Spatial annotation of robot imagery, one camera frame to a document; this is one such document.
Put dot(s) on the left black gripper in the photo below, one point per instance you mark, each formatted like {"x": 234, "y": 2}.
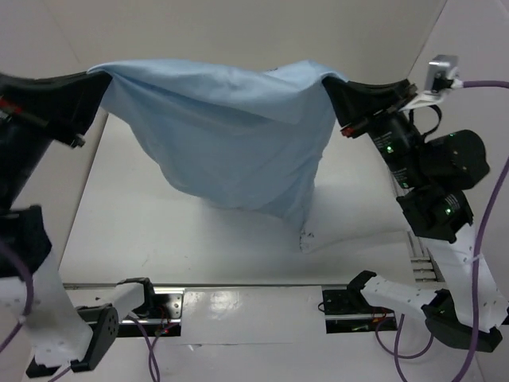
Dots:
{"x": 60, "y": 104}

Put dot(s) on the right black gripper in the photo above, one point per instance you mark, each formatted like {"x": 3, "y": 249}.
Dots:
{"x": 380, "y": 111}

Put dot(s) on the light blue pillowcase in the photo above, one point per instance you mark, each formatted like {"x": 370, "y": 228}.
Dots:
{"x": 240, "y": 139}

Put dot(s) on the white pillow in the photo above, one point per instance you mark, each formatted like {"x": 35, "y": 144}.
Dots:
{"x": 315, "y": 237}

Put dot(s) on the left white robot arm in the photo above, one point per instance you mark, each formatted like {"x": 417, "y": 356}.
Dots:
{"x": 65, "y": 338}

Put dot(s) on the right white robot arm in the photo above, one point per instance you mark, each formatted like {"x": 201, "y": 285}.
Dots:
{"x": 435, "y": 173}

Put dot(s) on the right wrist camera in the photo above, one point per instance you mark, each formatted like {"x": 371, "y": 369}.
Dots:
{"x": 442, "y": 78}

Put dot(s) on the aluminium rail frame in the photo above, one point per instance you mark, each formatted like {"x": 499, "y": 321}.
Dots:
{"x": 424, "y": 267}

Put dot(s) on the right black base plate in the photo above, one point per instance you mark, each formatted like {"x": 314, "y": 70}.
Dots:
{"x": 342, "y": 315}

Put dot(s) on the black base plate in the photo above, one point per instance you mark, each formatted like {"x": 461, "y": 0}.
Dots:
{"x": 159, "y": 314}
{"x": 342, "y": 315}

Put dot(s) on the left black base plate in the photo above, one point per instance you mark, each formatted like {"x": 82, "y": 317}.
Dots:
{"x": 159, "y": 314}

